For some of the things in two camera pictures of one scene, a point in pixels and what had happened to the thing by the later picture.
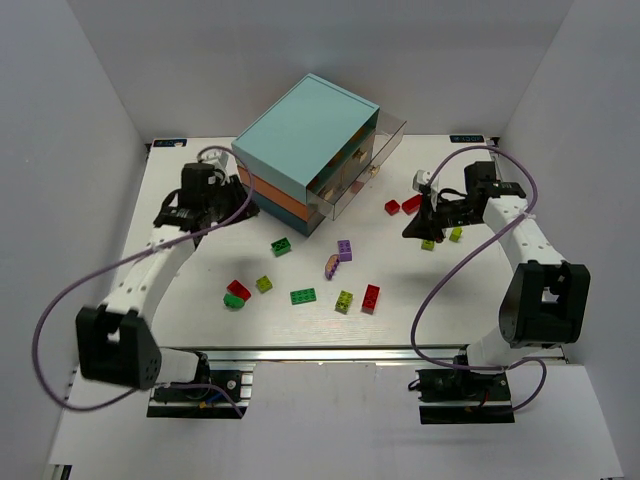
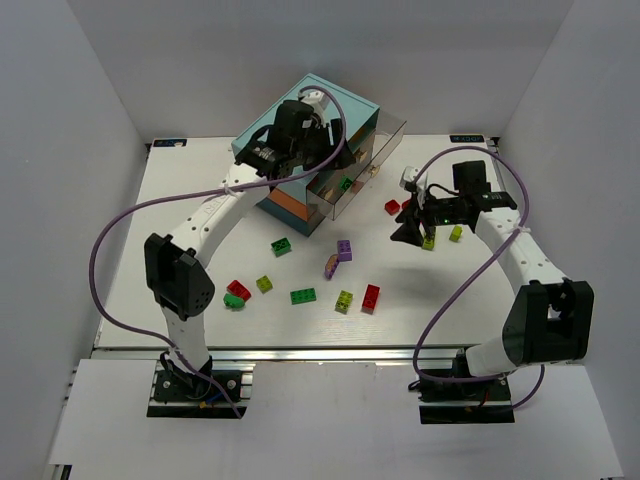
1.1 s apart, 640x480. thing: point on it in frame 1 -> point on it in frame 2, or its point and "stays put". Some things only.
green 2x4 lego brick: [303, 296] stays put
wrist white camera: [221, 159] -> [318, 100]
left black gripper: [232, 195] -> [329, 145]
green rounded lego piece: [233, 301] stays put
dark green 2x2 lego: [281, 247] stays put
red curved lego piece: [237, 288] stays put
